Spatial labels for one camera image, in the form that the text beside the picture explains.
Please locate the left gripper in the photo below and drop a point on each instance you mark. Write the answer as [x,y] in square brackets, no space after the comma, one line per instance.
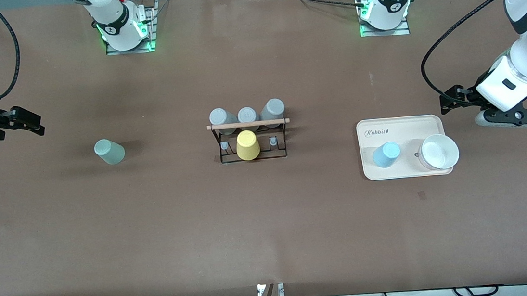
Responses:
[467,95]

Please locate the pale green plastic cup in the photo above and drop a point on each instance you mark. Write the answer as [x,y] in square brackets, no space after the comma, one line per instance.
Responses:
[110,152]

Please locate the light blue plastic cup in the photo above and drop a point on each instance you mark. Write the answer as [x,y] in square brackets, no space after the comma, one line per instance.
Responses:
[386,154]

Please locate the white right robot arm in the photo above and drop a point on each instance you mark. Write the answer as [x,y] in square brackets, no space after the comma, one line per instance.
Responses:
[110,17]

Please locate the beige rectangular tray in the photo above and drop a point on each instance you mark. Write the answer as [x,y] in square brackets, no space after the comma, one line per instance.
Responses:
[407,129]

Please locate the white bowl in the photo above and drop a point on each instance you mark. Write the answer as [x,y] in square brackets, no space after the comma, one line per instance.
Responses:
[438,152]

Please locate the small brown tape patch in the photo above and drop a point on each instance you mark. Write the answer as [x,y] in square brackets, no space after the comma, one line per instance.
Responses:
[422,195]

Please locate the grey plastic cup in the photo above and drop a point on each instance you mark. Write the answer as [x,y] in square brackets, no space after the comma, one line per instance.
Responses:
[222,116]
[273,109]
[247,114]

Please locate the yellow plastic cup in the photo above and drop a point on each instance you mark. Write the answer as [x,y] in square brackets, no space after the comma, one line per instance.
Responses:
[248,145]

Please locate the small white tag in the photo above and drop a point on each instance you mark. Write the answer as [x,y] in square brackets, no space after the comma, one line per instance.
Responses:
[281,289]
[261,291]

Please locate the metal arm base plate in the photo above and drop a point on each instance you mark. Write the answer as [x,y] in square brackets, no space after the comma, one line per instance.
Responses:
[148,33]
[404,30]

